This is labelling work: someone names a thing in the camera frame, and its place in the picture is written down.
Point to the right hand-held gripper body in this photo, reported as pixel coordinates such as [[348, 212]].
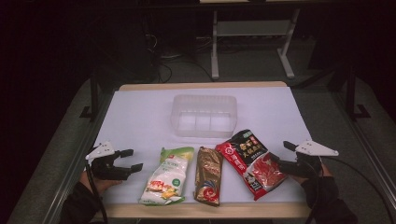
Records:
[[303, 166]]

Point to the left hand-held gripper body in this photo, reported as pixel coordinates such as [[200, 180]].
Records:
[[104, 169]]

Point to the red and black food packet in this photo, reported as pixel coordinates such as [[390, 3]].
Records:
[[252, 161]]

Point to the brown and gold food packet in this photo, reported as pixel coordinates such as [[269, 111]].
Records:
[[208, 175]]

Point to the translucent plastic container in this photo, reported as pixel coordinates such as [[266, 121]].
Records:
[[204, 116]]

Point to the person's left hand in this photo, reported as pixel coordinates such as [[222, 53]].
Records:
[[104, 184]]

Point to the person's right hand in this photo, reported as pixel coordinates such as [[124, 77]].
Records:
[[325, 174]]

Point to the white and green food packet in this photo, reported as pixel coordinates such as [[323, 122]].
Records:
[[166, 177]]

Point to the white paper table cover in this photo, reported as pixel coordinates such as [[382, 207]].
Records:
[[140, 124]]

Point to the black metal stand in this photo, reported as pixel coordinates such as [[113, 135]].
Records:
[[351, 96], [93, 99]]

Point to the white metal desk frame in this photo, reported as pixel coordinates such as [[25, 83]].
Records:
[[252, 28]]

